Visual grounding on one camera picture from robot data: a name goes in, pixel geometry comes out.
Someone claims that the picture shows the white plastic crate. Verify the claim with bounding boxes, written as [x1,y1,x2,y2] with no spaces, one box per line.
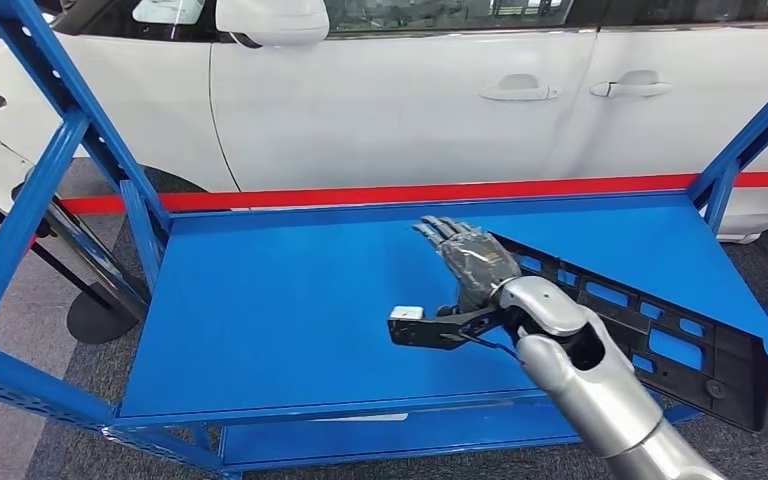
[311,413,410,423]

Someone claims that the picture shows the red barrier belt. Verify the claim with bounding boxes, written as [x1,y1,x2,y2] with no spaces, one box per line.
[59,170,768,215]

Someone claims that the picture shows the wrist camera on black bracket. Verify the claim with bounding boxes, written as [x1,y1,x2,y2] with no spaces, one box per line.
[387,304,511,352]

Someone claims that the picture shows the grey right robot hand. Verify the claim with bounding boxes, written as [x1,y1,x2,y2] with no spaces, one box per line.
[412,215,523,313]

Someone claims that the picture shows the chrome stanchion post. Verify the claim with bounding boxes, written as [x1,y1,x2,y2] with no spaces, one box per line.
[11,182,152,323]

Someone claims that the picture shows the white car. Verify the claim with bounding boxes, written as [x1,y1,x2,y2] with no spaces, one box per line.
[0,0,768,243]

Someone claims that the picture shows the long black plastic part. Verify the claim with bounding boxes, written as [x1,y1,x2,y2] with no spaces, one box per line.
[489,231,768,433]

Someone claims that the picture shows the black camera cable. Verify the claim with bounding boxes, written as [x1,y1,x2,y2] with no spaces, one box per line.
[453,333,526,364]

